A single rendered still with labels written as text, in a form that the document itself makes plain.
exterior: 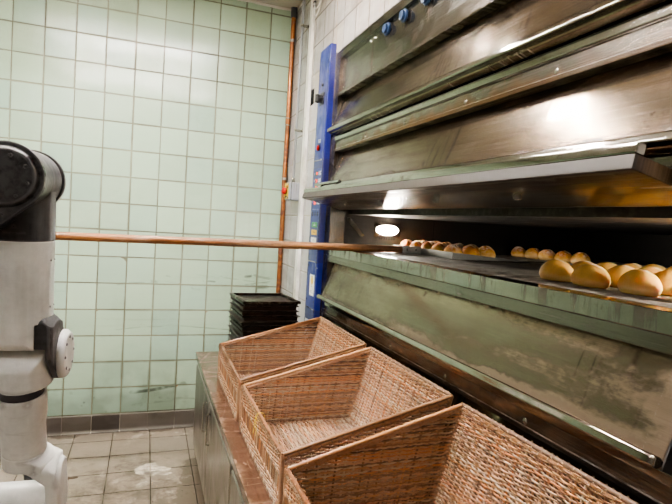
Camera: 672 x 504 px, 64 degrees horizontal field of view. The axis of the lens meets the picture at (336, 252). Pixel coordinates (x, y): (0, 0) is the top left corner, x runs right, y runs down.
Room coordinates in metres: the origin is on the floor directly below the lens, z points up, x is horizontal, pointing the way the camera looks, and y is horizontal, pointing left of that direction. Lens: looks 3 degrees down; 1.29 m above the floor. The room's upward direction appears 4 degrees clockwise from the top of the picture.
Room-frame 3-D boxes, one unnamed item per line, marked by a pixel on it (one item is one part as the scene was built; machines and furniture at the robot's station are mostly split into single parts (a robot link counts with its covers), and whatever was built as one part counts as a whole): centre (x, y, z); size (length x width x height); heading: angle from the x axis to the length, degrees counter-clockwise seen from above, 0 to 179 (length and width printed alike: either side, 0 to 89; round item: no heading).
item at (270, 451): (1.59, -0.03, 0.72); 0.56 x 0.49 x 0.28; 20
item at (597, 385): (1.69, -0.27, 1.02); 1.79 x 0.11 x 0.19; 20
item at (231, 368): (2.15, 0.18, 0.72); 0.56 x 0.49 x 0.28; 19
